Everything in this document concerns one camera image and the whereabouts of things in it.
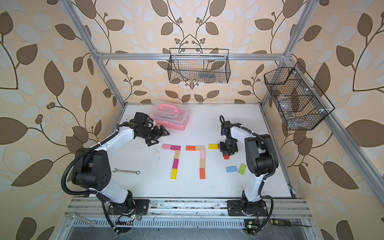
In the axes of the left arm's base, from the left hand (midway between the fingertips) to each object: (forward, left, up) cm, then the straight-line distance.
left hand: (162, 135), depth 88 cm
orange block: (-2, -16, -12) cm, 20 cm away
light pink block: (-1, -1, -12) cm, 12 cm away
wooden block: (-7, -8, -12) cm, 16 cm away
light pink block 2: (-6, -24, -12) cm, 28 cm away
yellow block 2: (-1, -32, -12) cm, 34 cm away
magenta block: (-2, -6, -12) cm, 14 cm away
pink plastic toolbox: (+20, -2, -4) cm, 21 cm away
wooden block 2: (-2, -23, -12) cm, 26 cm away
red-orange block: (-19, -24, -12) cm, 32 cm away
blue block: (-16, -41, -11) cm, 45 cm away
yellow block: (-19, -8, -12) cm, 24 cm away
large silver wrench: (-42, +29, -13) cm, 53 cm away
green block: (-16, -48, -11) cm, 51 cm away
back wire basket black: (+40, -22, +22) cm, 50 cm away
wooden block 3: (-13, -24, -12) cm, 30 cm away
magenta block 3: (0, -35, -11) cm, 37 cm away
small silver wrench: (-18, +14, -13) cm, 26 cm away
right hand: (-6, -39, -12) cm, 42 cm away
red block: (-8, -39, -11) cm, 42 cm away
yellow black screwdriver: (-42, -63, -10) cm, 76 cm away
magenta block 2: (-13, -8, -12) cm, 19 cm away
